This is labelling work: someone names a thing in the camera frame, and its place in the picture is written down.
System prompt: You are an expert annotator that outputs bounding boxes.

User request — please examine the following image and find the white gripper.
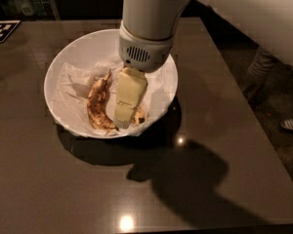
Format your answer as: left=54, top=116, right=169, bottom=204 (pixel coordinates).
left=114, top=23, right=173, bottom=129

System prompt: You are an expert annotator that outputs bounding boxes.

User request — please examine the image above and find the white paper towel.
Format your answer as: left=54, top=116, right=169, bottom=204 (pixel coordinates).
left=51, top=57, right=178, bottom=138

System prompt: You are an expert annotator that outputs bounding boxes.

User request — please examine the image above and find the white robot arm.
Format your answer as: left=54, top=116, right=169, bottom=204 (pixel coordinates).
left=119, top=0, right=293, bottom=132

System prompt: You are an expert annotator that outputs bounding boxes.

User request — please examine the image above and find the banana with sticker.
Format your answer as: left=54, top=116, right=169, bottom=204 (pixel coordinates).
left=132, top=106, right=146, bottom=125

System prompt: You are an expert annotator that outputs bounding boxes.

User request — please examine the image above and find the black white marker tag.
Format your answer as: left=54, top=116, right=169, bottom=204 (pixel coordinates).
left=0, top=20, right=20, bottom=43

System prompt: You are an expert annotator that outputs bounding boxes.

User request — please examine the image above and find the left spotted banana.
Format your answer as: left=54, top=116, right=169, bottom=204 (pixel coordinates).
left=87, top=70, right=118, bottom=133

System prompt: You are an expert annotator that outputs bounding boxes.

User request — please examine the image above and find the white bowl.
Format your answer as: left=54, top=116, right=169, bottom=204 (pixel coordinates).
left=43, top=28, right=179, bottom=139

